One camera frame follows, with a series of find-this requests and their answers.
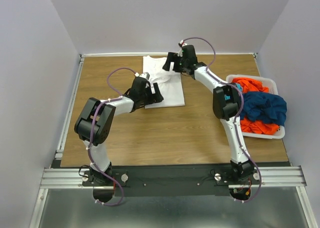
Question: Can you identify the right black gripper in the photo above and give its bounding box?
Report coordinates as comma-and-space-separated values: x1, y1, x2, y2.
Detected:
160, 53, 187, 74

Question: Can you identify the white t shirt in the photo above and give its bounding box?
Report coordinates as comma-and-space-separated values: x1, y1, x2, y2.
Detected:
142, 56, 185, 109

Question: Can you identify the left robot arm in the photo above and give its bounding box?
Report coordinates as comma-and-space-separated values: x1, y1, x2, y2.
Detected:
74, 72, 164, 186

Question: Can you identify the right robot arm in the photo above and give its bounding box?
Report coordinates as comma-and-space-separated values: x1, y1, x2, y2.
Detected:
162, 41, 255, 184

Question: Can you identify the teal t shirt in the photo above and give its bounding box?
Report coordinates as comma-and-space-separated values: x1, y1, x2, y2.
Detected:
224, 83, 243, 101

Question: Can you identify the orange t shirt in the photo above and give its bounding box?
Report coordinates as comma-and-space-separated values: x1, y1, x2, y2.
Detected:
230, 76, 280, 136

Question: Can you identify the white plastic laundry basket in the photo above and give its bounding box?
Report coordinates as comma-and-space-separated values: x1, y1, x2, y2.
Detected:
226, 74, 285, 139

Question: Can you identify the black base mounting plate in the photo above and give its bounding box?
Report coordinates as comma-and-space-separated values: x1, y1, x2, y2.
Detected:
78, 163, 261, 202

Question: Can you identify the navy blue t shirt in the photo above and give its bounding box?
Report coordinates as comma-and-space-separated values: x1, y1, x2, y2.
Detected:
240, 91, 287, 127

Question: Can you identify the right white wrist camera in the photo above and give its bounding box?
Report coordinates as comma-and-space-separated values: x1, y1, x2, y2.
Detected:
177, 40, 188, 57

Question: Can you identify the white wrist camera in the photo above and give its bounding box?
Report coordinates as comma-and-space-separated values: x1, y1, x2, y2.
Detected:
177, 40, 188, 57
134, 72, 150, 81

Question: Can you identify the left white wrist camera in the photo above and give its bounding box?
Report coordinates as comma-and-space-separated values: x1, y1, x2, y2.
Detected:
134, 72, 150, 81

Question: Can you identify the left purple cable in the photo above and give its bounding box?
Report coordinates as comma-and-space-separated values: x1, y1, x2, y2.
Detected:
86, 67, 140, 207

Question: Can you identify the aluminium table frame rail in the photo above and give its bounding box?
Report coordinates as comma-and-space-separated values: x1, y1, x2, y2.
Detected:
28, 53, 86, 228

